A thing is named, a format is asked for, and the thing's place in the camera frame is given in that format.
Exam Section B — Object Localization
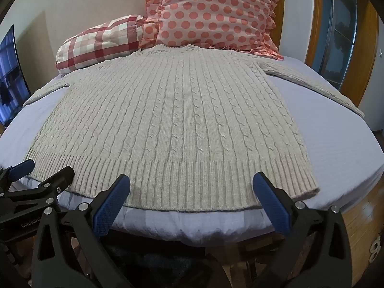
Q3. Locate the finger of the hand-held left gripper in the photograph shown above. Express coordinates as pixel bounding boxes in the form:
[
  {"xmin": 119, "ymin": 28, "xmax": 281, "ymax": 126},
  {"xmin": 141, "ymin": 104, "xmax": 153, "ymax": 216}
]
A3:
[
  {"xmin": 0, "ymin": 166, "xmax": 75, "ymax": 214},
  {"xmin": 0, "ymin": 160, "xmax": 35, "ymax": 187}
]

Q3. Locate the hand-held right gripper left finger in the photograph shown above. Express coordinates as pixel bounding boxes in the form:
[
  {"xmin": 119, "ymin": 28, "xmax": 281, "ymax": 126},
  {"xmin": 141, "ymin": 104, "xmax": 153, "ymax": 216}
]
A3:
[{"xmin": 31, "ymin": 173, "xmax": 134, "ymax": 288}]

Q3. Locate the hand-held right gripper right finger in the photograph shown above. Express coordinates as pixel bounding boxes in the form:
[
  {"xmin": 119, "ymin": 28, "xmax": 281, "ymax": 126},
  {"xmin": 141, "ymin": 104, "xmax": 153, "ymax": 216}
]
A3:
[{"xmin": 252, "ymin": 172, "xmax": 353, "ymax": 288}]

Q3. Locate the beige cable knit sweater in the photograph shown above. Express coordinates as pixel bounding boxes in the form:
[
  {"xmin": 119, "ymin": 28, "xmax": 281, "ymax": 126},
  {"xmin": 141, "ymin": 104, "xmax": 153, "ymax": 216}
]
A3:
[{"xmin": 22, "ymin": 44, "xmax": 365, "ymax": 212}]

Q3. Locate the bed with lavender sheet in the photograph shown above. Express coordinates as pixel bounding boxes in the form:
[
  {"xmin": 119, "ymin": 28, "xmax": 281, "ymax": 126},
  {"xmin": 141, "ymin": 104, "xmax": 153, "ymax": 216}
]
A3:
[{"xmin": 0, "ymin": 51, "xmax": 384, "ymax": 246}]

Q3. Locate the flat television screen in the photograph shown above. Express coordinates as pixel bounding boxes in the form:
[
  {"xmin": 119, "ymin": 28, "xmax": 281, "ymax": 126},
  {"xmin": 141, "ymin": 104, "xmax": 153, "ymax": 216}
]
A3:
[{"xmin": 0, "ymin": 25, "xmax": 32, "ymax": 127}]

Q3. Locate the white slipper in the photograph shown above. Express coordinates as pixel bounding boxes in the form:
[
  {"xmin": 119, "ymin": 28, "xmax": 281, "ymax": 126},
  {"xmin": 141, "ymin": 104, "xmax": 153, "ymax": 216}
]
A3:
[{"xmin": 368, "ymin": 235, "xmax": 383, "ymax": 261}]

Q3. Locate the red plaid pillow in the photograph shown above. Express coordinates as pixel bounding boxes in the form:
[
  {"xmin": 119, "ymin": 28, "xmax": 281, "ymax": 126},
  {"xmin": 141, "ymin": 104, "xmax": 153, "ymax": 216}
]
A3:
[{"xmin": 55, "ymin": 15, "xmax": 147, "ymax": 75}]

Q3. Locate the wooden framed glass door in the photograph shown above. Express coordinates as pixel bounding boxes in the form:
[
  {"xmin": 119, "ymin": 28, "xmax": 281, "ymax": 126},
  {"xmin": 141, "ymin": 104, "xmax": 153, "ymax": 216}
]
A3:
[{"xmin": 305, "ymin": 0, "xmax": 379, "ymax": 106}]

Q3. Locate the pink polka dot pillow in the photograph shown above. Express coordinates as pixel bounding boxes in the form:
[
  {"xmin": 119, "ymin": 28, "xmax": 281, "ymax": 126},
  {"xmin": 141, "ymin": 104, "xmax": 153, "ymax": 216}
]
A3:
[{"xmin": 138, "ymin": 0, "xmax": 285, "ymax": 61}]

